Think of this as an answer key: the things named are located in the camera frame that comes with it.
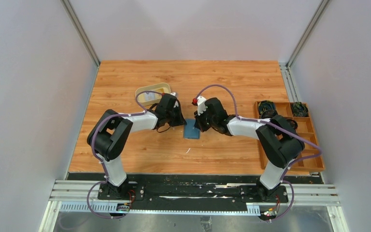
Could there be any card in tray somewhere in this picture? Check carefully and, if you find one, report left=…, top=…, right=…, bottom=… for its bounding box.
left=139, top=91, right=161, bottom=103

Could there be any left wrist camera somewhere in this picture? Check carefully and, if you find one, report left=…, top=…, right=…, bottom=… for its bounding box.
left=170, top=92, right=178, bottom=98

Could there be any aluminium corner post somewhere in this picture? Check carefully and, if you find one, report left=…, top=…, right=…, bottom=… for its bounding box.
left=285, top=0, right=331, bottom=69
left=60, top=0, right=100, bottom=68

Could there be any blue card holder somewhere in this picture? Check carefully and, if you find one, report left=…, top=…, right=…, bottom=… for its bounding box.
left=183, top=119, right=200, bottom=140

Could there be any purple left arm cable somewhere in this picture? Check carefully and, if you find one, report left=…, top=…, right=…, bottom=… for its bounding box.
left=86, top=90, right=173, bottom=220

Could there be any coiled cable top left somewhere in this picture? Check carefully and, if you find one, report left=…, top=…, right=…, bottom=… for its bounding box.
left=257, top=100, right=277, bottom=116

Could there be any beige oval tray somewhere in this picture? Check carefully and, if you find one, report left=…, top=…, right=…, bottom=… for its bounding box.
left=135, top=83, right=171, bottom=106

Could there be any right aluminium corner post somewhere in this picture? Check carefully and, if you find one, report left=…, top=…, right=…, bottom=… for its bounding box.
left=285, top=0, right=331, bottom=69

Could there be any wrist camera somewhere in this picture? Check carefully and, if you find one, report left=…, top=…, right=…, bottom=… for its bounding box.
left=170, top=92, right=178, bottom=98
left=192, top=96, right=206, bottom=116

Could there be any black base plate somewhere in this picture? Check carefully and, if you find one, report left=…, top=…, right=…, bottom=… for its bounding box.
left=67, top=173, right=324, bottom=212

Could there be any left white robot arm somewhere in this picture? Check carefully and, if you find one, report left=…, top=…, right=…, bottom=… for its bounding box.
left=87, top=93, right=187, bottom=200

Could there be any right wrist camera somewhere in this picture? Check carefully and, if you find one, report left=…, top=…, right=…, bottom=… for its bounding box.
left=192, top=96, right=206, bottom=116

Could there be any left aluminium corner post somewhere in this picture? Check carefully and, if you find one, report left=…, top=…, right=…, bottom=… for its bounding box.
left=60, top=0, right=100, bottom=68

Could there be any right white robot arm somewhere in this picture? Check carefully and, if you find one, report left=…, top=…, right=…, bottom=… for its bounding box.
left=192, top=96, right=305, bottom=202

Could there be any wooden compartment organizer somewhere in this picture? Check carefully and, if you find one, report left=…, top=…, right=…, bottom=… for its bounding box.
left=253, top=101, right=326, bottom=173

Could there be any aluminium rail frame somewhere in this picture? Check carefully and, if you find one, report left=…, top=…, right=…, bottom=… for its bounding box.
left=40, top=180, right=349, bottom=232

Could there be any coiled cable top right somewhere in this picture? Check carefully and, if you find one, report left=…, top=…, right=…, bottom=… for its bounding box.
left=290, top=101, right=309, bottom=118

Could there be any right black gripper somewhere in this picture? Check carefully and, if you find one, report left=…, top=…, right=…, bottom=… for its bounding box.
left=194, top=106, right=217, bottom=132

